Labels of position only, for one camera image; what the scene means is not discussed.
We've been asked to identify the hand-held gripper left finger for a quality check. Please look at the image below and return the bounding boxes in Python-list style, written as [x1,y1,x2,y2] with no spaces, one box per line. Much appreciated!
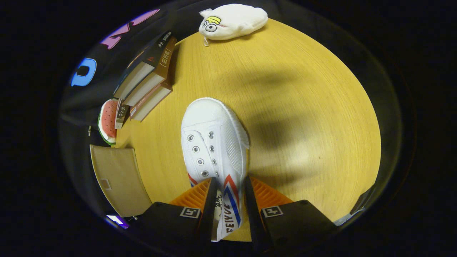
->
[134,177,220,250]

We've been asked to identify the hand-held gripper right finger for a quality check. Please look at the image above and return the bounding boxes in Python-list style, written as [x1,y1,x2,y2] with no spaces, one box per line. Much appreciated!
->
[243,174,338,252]

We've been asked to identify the white shoe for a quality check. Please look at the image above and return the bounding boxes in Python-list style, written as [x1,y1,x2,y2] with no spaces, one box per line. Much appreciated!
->
[180,97,250,242]

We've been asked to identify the lit computer screen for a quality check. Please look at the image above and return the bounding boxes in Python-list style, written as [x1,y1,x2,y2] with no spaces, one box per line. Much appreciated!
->
[106,215,129,230]

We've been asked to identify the black flat panel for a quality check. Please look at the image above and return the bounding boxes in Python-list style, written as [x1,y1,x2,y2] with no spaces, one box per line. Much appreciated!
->
[351,185,376,216]

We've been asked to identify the reddish brown cover book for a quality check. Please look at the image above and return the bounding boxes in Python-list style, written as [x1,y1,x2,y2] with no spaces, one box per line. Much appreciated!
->
[130,81,174,122]

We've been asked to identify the white portrait cover book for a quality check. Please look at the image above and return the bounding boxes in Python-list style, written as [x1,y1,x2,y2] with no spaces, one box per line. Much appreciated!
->
[114,100,131,130]

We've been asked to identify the watermelon slice toy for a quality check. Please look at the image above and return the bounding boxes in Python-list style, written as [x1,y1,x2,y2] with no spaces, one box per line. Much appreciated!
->
[97,99,119,146]

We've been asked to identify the black cover book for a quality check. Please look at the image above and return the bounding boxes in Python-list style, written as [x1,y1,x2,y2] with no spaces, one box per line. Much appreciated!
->
[114,31,172,100]

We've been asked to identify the white plush pouch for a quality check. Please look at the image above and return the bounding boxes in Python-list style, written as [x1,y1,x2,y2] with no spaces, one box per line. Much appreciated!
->
[198,4,268,47]

